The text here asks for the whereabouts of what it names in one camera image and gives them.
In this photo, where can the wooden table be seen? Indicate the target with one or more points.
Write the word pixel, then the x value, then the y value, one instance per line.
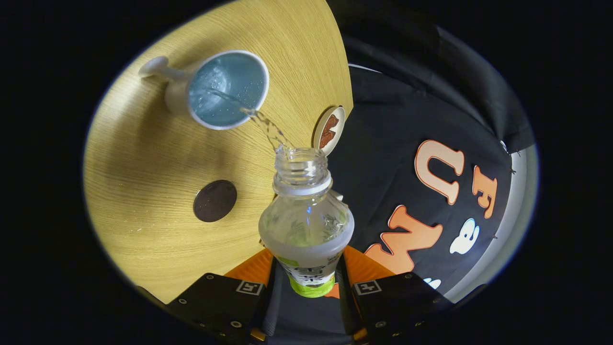
pixel 143 158

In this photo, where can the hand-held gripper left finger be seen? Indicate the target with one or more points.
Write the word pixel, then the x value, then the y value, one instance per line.
pixel 270 292

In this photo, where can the white cup with blue inside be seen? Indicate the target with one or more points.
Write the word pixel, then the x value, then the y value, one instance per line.
pixel 177 98

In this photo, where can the dark brown round coaster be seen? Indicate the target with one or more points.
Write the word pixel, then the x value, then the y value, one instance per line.
pixel 215 201

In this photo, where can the clear plastic juice bottle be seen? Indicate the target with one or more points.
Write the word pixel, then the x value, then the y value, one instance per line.
pixel 306 230

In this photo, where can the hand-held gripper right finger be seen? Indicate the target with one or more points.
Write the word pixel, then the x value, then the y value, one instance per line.
pixel 347 297

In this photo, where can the clear juice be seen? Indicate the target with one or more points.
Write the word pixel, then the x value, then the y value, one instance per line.
pixel 270 132

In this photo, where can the white oval plate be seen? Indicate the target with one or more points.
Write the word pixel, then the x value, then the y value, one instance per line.
pixel 339 136

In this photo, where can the brown meat piece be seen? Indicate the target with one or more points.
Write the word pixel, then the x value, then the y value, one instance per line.
pixel 326 140
pixel 331 123

